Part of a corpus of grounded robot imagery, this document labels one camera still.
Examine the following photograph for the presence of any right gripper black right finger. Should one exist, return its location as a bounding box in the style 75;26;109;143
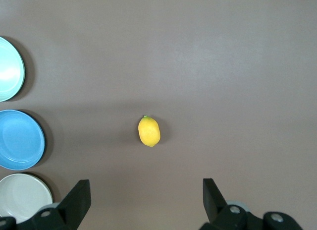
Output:
199;178;304;230

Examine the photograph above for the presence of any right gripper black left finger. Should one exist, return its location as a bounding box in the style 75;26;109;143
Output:
15;179;90;230

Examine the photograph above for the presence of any yellow lemon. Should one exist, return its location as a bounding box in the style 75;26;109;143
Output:
137;115;161;148

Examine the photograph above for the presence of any beige plate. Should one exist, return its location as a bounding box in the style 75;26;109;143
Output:
0;173;53;225

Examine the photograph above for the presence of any blue plate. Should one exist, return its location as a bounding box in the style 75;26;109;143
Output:
0;109;46;171

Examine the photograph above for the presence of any light green plate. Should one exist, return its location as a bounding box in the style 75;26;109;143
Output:
0;36;26;103

